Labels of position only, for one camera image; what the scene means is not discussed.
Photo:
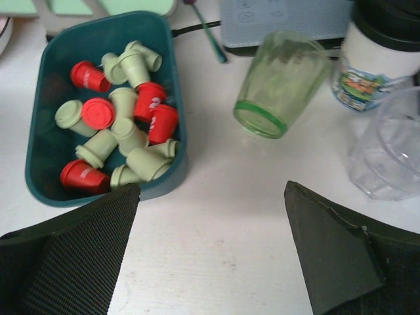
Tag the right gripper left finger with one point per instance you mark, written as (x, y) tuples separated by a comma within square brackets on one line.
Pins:
[(68, 264)]

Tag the red capsule number two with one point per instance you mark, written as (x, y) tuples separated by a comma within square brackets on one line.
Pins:
[(150, 95)]

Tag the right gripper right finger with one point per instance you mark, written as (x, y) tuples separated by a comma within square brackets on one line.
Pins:
[(351, 263)]

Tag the clear plastic cup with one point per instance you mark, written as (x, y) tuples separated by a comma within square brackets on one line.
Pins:
[(384, 164)]

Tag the teal storage basket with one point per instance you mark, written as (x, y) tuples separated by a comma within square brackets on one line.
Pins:
[(51, 148)]

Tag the red capsule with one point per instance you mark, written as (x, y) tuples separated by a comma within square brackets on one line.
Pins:
[(79, 175), (85, 75)]

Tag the jar with black lid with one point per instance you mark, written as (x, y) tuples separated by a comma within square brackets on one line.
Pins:
[(379, 54)]

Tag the green capsule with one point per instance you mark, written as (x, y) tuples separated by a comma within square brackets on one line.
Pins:
[(97, 149), (128, 136), (152, 59)]

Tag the green glass cup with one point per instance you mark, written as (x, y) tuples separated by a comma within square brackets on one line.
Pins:
[(286, 72)]

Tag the blue grey trivet mat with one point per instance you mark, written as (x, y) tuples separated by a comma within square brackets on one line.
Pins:
[(245, 23)]

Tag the green capsule top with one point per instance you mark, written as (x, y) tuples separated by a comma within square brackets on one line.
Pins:
[(152, 59)]

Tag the fruit plate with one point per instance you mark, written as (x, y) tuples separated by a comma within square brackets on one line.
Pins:
[(5, 32)]

